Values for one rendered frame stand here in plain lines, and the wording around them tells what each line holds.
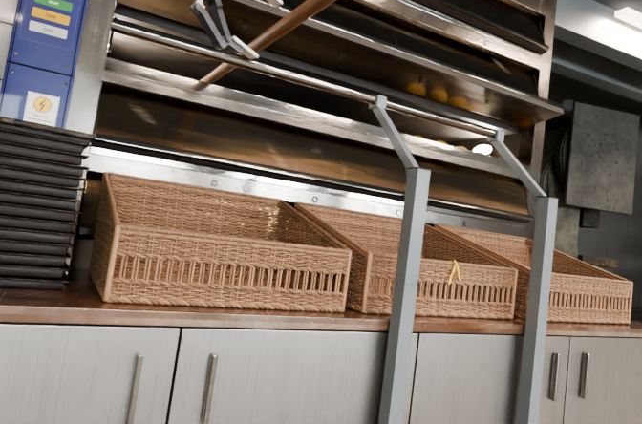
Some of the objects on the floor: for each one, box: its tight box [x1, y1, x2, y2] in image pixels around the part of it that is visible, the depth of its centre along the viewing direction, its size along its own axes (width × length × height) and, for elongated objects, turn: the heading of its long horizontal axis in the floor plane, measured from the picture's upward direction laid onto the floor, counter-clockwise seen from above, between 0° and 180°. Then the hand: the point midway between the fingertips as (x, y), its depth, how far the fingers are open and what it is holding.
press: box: [540, 99, 640, 307], centre depth 586 cm, size 129×115×262 cm
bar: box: [110, 18, 559, 424], centre depth 124 cm, size 31×127×118 cm
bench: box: [0, 267, 642, 424], centre depth 148 cm, size 56×242×58 cm
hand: (263, 27), depth 107 cm, fingers open, 13 cm apart
